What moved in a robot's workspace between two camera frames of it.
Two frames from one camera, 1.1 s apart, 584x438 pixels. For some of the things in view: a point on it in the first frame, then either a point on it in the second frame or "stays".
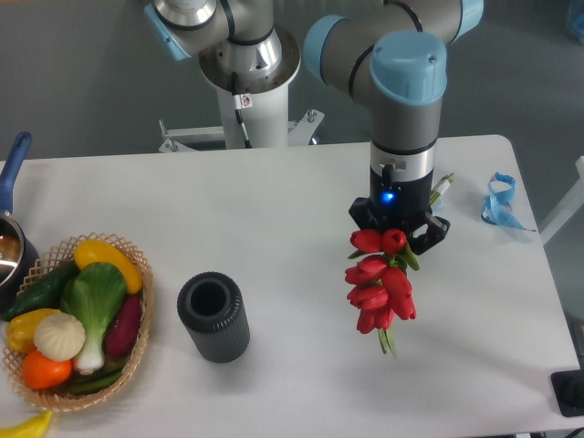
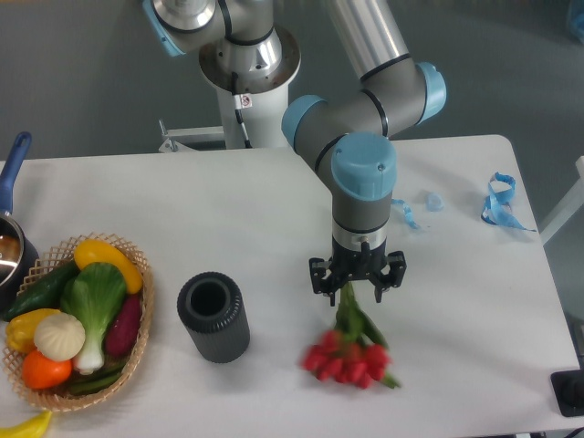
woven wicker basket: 61,400 stays
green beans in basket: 93,383 stays
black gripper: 400,204 -> 348,264
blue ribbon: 496,209 stays
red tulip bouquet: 380,283 -> 355,351
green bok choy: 94,295 stays
